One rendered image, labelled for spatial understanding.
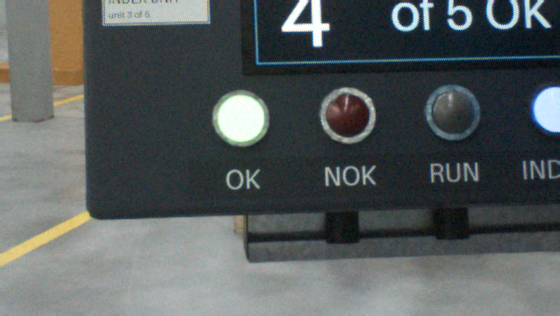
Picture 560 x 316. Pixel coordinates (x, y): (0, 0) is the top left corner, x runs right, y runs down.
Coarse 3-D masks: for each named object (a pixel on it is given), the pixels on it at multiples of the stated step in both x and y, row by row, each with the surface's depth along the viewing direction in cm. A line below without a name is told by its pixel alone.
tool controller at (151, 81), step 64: (128, 0) 42; (192, 0) 42; (384, 0) 43; (448, 0) 43; (512, 0) 43; (128, 64) 42; (192, 64) 42; (384, 64) 43; (448, 64) 43; (512, 64) 43; (128, 128) 42; (192, 128) 42; (320, 128) 42; (384, 128) 42; (512, 128) 43; (128, 192) 41; (192, 192) 42; (256, 192) 42; (320, 192) 42; (384, 192) 42; (448, 192) 42; (512, 192) 42
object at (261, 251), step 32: (256, 224) 49; (288, 224) 49; (320, 224) 49; (384, 224) 49; (416, 224) 49; (480, 224) 51; (512, 224) 51; (544, 224) 51; (256, 256) 49; (288, 256) 49; (320, 256) 49; (352, 256) 50; (384, 256) 50; (416, 256) 50
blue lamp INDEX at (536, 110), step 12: (552, 84) 43; (540, 96) 43; (552, 96) 42; (528, 108) 43; (540, 108) 42; (552, 108) 42; (540, 120) 42; (552, 120) 42; (540, 132) 43; (552, 132) 43
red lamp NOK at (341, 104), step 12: (336, 96) 42; (348, 96) 42; (360, 96) 42; (324, 108) 42; (336, 108) 42; (348, 108) 42; (360, 108) 42; (372, 108) 42; (324, 120) 42; (336, 120) 42; (348, 120) 41; (360, 120) 42; (372, 120) 42; (324, 132) 42; (336, 132) 42; (348, 132) 42; (360, 132) 42; (348, 144) 42
